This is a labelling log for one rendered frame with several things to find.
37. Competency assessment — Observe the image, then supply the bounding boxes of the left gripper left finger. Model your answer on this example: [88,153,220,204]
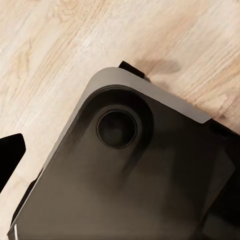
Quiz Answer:
[0,133,26,193]

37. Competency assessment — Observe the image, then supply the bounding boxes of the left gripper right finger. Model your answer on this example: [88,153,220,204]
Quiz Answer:
[224,133,240,173]

